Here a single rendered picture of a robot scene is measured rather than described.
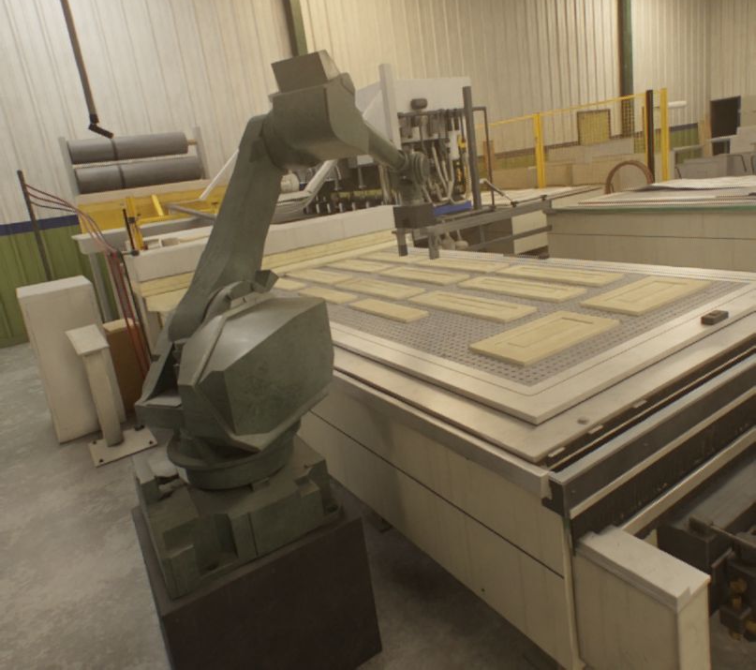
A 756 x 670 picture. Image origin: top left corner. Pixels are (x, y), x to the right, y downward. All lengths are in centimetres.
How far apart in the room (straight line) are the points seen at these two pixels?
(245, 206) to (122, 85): 638
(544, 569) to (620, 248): 479
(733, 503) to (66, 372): 383
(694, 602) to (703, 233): 448
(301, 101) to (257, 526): 142
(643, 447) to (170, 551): 126
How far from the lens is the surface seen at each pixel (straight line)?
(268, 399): 162
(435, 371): 183
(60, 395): 442
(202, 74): 873
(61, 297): 429
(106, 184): 746
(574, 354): 191
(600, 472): 147
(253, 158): 230
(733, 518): 186
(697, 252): 573
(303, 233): 430
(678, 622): 143
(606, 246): 619
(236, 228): 210
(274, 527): 178
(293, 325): 164
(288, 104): 217
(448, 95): 648
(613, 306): 234
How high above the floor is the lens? 155
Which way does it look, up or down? 12 degrees down
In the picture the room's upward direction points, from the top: 8 degrees counter-clockwise
